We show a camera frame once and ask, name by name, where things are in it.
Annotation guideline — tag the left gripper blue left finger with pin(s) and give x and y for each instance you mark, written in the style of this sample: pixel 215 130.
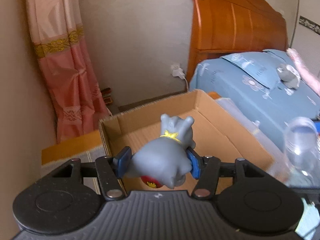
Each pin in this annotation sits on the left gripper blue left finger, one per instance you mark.
pixel 110 171

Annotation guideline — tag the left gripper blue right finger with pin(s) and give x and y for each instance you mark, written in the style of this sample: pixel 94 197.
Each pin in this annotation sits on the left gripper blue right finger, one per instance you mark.
pixel 206 171

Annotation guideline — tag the grey elephant toy figure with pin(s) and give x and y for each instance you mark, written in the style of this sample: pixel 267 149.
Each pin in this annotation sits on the grey elephant toy figure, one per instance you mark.
pixel 164 158

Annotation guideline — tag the clear plastic cup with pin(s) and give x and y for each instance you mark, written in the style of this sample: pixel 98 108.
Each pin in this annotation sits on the clear plastic cup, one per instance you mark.
pixel 301 153

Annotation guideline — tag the wooden bedside table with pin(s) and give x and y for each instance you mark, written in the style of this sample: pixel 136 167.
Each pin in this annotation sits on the wooden bedside table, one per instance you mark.
pixel 71 147

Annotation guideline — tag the pink orange curtain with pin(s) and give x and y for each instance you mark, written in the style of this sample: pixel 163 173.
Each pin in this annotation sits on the pink orange curtain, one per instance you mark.
pixel 57 34

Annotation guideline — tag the blue floral bed sheet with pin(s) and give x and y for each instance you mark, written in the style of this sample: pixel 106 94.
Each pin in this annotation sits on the blue floral bed sheet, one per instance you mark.
pixel 272 108

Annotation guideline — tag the blue floral pillow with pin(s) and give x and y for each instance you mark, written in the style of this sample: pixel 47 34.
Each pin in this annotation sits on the blue floral pillow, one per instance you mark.
pixel 262 66

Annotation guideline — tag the grey plush toy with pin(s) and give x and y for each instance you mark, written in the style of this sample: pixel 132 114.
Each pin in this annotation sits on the grey plush toy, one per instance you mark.
pixel 289 76

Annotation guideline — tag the orange wooden headboard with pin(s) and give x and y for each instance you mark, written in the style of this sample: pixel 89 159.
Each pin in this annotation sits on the orange wooden headboard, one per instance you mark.
pixel 221 27

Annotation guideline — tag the white wall plug charger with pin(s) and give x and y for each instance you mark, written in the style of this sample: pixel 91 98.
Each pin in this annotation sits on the white wall plug charger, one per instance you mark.
pixel 177 71

